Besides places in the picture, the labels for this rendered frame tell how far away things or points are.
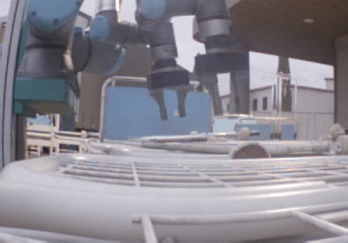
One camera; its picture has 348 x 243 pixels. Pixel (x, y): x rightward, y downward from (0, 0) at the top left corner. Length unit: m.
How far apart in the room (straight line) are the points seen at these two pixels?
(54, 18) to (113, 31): 0.55
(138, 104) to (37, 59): 1.91
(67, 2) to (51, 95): 0.26
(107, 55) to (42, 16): 0.79
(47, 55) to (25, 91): 0.11
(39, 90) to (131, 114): 1.91
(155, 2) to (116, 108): 1.96
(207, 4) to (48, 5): 0.41
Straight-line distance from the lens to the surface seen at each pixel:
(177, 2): 1.13
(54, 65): 1.19
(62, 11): 1.04
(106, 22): 1.54
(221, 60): 1.16
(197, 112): 3.13
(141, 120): 3.04
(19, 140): 1.60
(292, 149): 1.11
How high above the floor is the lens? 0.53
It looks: 4 degrees up
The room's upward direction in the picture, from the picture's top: 2 degrees clockwise
